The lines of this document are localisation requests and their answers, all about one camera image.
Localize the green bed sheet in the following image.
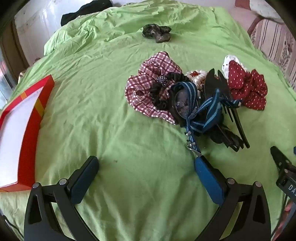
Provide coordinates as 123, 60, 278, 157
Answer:
0, 0, 295, 241

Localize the dark camouflage scrunchie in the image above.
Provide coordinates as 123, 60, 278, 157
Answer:
142, 23, 171, 44

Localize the white pearl bracelet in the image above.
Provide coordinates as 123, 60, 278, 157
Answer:
184, 70, 208, 90

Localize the white floral pillow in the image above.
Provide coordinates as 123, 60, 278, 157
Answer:
250, 0, 285, 24

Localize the wooden door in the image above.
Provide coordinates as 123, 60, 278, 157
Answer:
0, 22, 30, 78

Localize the blue striped strap watch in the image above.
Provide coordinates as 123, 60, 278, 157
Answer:
170, 81, 241, 157

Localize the striped cushion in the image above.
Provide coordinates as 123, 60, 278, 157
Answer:
247, 17, 296, 85

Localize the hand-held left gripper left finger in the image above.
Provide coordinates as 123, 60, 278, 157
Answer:
24, 156, 100, 241

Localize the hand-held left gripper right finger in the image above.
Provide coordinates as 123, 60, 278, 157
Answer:
194, 155, 271, 241

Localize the black hair claw clip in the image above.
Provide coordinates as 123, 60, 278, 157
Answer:
204, 68, 250, 149
207, 124, 244, 153

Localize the red white checked scrunchie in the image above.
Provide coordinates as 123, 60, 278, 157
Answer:
124, 51, 184, 126

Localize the white cherry print scrunchie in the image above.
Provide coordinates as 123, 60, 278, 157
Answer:
221, 55, 247, 78

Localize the black scrunchie with bead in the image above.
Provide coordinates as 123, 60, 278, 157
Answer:
148, 72, 185, 110

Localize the black cloth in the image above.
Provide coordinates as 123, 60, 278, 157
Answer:
61, 0, 114, 26

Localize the red cardboard box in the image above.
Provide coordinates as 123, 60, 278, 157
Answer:
0, 74, 55, 193

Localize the red dotted scrunchie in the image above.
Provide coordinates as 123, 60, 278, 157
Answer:
227, 61, 268, 110

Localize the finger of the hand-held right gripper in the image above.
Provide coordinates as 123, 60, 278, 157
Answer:
270, 146, 296, 174

